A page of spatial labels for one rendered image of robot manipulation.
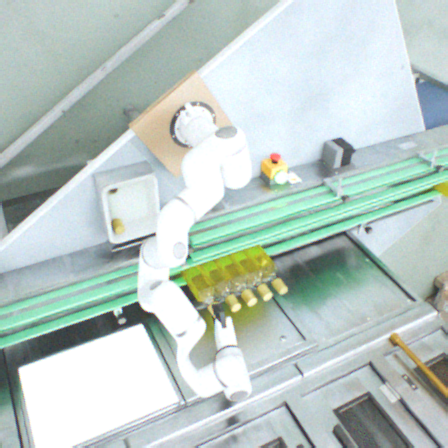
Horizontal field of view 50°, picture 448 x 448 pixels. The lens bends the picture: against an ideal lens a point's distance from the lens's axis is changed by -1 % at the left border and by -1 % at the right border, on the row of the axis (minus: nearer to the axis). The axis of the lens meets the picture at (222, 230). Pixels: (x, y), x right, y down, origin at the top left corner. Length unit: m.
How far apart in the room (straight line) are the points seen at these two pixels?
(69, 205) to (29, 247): 0.19
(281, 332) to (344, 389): 0.26
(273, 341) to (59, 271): 0.72
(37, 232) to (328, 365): 1.00
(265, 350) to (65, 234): 0.74
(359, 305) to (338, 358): 0.28
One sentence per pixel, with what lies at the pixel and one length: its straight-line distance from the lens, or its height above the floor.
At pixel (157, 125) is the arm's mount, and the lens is 1.48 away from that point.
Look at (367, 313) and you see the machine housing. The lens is 1.80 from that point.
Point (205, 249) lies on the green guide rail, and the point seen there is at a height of 0.94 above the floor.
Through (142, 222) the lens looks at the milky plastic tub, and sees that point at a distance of 1.63.
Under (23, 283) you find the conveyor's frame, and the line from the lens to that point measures 1.62.
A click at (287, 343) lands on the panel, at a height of 1.27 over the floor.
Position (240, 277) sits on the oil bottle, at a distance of 1.58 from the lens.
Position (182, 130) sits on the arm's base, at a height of 0.80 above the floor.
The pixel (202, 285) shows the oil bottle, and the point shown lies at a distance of 1.55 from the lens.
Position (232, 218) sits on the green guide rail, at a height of 0.91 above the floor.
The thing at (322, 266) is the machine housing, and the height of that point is 1.00.
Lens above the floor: 2.01
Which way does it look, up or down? 42 degrees down
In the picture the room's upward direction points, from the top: 142 degrees clockwise
